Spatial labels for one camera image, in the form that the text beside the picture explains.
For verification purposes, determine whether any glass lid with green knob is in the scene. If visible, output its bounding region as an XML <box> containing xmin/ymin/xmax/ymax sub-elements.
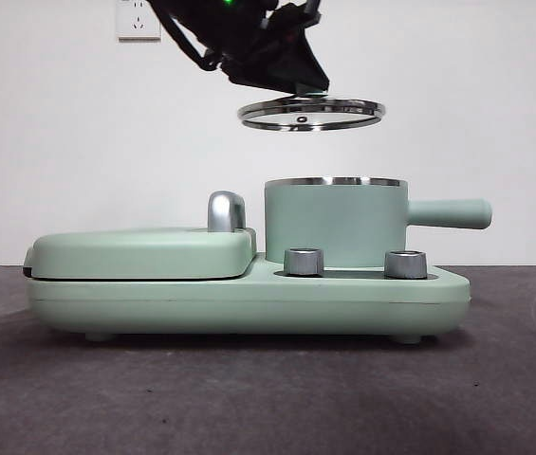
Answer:
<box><xmin>237</xmin><ymin>91</ymin><xmax>387</xmax><ymax>135</ymax></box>

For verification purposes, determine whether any silver control knob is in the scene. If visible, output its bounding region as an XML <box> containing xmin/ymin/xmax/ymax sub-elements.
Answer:
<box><xmin>284</xmin><ymin>246</ymin><xmax>325</xmax><ymax>277</ymax></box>
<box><xmin>384</xmin><ymin>249</ymin><xmax>429</xmax><ymax>280</ymax></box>

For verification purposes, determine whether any mint green hinged griddle cover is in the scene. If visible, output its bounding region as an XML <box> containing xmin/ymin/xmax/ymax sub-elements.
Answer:
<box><xmin>24</xmin><ymin>226</ymin><xmax>259</xmax><ymax>282</ymax></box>

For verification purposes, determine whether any mint green breakfast machine base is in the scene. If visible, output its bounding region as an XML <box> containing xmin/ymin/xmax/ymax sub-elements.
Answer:
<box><xmin>28</xmin><ymin>253</ymin><xmax>472</xmax><ymax>343</ymax></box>

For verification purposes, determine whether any white wall socket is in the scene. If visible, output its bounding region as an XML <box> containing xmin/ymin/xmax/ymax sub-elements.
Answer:
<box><xmin>115</xmin><ymin>0</ymin><xmax>162</xmax><ymax>42</ymax></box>

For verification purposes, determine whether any chrome griddle cover handle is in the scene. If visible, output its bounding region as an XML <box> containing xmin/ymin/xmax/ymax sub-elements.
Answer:
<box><xmin>207</xmin><ymin>191</ymin><xmax>250</xmax><ymax>234</ymax></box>

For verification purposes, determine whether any mint green handled pot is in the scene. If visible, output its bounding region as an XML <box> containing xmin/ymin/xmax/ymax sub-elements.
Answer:
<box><xmin>264</xmin><ymin>175</ymin><xmax>493</xmax><ymax>268</ymax></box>

